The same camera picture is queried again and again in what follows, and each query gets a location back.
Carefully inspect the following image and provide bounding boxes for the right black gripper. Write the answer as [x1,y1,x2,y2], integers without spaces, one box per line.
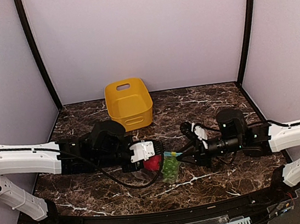
[174,132,246,173]

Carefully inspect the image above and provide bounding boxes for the clear zip top bag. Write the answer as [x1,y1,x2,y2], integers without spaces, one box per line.
[132,151,181,184]

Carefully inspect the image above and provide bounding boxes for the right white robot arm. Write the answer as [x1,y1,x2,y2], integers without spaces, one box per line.
[177,108,300,203]

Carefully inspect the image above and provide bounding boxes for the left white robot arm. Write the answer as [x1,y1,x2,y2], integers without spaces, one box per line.
[0,120,155,224]

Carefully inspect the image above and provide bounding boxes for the red fake apple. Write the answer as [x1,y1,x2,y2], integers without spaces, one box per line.
[143,155,162,171]

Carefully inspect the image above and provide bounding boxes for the green fake grapes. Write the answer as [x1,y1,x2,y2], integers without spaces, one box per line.
[162,157,180,184]

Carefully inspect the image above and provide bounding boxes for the yellow plastic bin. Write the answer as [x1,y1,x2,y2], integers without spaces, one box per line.
[104,78,153,131]

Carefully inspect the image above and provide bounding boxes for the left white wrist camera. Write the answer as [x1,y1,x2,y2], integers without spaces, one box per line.
[129,140,156,163]

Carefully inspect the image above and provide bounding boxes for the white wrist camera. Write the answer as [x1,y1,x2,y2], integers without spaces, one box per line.
[129,140,156,163]
[180,122,209,150]

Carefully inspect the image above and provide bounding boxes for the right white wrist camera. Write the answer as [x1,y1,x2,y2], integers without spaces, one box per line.
[180,122,209,150]

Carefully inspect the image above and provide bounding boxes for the black front rail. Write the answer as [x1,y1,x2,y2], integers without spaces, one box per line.
[39,188,287,224]

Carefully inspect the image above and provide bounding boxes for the left black frame post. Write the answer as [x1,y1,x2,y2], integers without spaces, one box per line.
[13,0,63,112]

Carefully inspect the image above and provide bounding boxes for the black frame post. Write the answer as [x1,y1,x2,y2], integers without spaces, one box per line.
[225,0,270,87]
[13,0,63,112]

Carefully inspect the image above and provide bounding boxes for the right black frame post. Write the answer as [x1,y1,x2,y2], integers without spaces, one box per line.
[225,0,270,87]

